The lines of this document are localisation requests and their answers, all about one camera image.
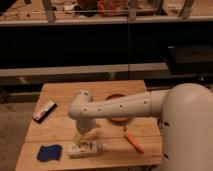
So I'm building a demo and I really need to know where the orange carrot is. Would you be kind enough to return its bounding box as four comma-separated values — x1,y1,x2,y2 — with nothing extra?
124,131,143,153

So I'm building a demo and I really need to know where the white plastic bottle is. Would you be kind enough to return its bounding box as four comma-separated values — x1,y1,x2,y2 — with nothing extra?
67,140,107,158

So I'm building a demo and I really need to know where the orange ceramic bowl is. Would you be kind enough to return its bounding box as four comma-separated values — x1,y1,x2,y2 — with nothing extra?
105,94,129,124

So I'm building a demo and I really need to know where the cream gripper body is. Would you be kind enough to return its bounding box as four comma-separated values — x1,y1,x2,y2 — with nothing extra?
73,129,100,145

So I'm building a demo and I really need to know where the long wooden shelf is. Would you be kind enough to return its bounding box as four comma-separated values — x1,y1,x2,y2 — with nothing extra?
0,0,213,27

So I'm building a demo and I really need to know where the blue cloth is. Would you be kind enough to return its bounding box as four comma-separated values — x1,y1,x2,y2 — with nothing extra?
37,144,62,162

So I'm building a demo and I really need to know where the black box on right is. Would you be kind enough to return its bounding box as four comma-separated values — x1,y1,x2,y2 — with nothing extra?
165,45,213,74

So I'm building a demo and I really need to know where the wooden table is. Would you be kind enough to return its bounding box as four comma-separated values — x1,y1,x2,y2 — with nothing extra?
15,80,162,171

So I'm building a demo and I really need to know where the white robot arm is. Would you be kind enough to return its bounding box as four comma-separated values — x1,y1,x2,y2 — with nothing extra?
68,83,213,171

